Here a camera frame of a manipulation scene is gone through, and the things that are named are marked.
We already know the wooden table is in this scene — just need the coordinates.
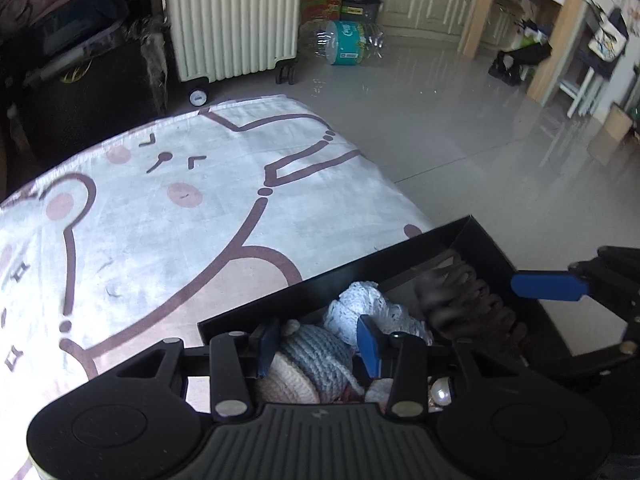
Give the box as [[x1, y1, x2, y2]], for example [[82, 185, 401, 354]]
[[459, 0, 640, 122]]

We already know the black claw hair clip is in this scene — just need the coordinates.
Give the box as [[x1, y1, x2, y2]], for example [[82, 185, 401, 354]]
[[413, 249, 526, 353]]

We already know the grey crochet mouse doll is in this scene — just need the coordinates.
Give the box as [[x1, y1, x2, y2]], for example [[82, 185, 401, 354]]
[[257, 320, 364, 404]]

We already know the large plastic water bottle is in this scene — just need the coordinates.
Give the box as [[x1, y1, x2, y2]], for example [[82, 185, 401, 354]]
[[299, 20, 385, 66]]

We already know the cartoon bear bed sheet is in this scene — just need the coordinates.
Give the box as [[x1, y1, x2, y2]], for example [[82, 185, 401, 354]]
[[1, 96, 432, 479]]

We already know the pink crochet bunny doll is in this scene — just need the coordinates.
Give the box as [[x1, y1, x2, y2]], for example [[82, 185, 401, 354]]
[[340, 378, 394, 411]]

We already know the white ribbed suitcase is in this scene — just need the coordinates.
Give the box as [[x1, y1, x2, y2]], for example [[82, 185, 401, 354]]
[[167, 0, 300, 82]]

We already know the black cardboard box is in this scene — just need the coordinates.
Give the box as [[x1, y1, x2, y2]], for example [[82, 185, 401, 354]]
[[198, 216, 570, 364]]

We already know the black trash bin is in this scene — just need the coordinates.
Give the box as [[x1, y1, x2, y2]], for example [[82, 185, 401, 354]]
[[340, 0, 383, 23]]

